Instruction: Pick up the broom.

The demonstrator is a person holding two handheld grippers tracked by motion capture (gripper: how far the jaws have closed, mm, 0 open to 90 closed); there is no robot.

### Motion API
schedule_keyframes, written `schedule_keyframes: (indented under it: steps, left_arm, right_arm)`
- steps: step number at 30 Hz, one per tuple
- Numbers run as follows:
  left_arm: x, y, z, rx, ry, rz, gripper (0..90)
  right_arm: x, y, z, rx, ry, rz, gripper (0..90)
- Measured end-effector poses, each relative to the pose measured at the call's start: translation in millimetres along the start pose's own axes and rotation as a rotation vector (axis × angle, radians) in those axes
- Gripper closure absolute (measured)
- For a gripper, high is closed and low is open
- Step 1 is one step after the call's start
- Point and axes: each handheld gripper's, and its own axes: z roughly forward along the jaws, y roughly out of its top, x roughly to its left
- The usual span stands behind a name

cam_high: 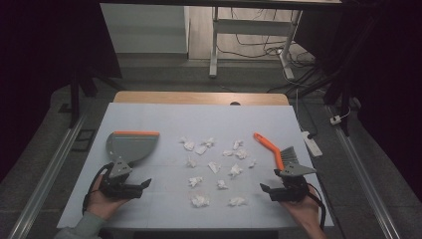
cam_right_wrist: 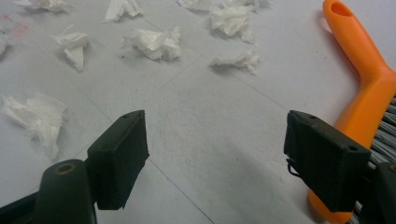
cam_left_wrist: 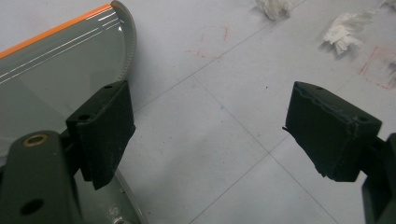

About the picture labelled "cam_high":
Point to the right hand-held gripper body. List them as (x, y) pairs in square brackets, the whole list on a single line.
[(295, 189)]

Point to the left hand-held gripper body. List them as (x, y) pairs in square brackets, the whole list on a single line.
[(116, 186)]

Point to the grey dustpan with orange edge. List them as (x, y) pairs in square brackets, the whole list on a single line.
[(132, 147)]

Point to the white paper scraps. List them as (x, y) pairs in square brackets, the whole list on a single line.
[(200, 200)]

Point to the person's right hand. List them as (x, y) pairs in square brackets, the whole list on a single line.
[(303, 210)]

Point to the person's left hand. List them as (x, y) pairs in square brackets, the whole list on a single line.
[(99, 204)]

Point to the white power strip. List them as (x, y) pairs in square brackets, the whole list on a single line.
[(312, 143)]

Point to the white plug adapter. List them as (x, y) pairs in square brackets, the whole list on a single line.
[(335, 119)]

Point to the black metal stand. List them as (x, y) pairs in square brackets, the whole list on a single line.
[(74, 99)]

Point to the wooden table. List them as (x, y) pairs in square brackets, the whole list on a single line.
[(199, 98)]

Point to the dark curtain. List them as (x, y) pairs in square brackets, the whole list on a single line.
[(388, 83), (40, 66)]

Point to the white cabinet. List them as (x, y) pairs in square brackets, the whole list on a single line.
[(146, 28)]

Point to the aluminium rail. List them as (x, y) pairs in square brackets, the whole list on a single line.
[(365, 182), (46, 176)]

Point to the white desk frame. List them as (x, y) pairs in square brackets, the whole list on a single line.
[(255, 27)]

